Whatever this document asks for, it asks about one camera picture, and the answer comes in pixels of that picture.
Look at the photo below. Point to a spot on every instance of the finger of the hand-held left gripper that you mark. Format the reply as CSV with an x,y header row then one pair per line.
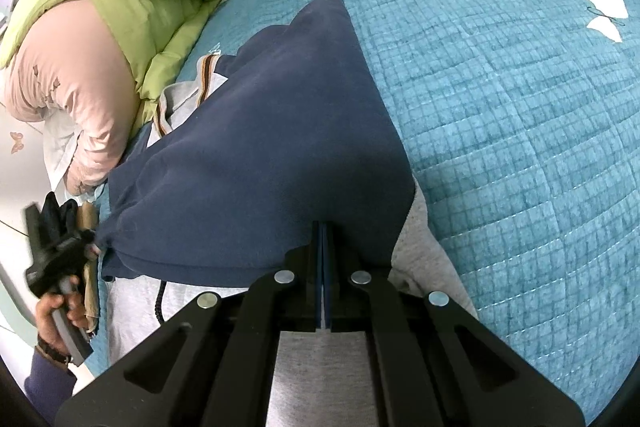
x,y
90,241

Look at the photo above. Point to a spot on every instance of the person's left hand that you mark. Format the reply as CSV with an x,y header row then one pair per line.
x,y
50,312

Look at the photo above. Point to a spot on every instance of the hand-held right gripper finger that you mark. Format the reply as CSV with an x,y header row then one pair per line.
x,y
328,307
320,307

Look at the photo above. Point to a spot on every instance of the dark wristwatch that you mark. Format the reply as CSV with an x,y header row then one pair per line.
x,y
55,352

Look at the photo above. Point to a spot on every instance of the white pillow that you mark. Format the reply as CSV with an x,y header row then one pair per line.
x,y
57,147

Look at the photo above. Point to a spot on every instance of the navy and grey sweatshirt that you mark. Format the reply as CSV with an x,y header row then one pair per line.
x,y
280,132

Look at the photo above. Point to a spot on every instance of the pink duvet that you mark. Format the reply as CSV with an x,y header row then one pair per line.
x,y
65,72

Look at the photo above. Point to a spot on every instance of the beige cloth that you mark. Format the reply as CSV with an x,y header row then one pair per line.
x,y
90,292

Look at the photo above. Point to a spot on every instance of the teal quilted bedspread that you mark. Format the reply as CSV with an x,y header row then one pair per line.
x,y
500,107

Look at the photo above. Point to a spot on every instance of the person's left forearm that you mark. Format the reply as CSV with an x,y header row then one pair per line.
x,y
47,382

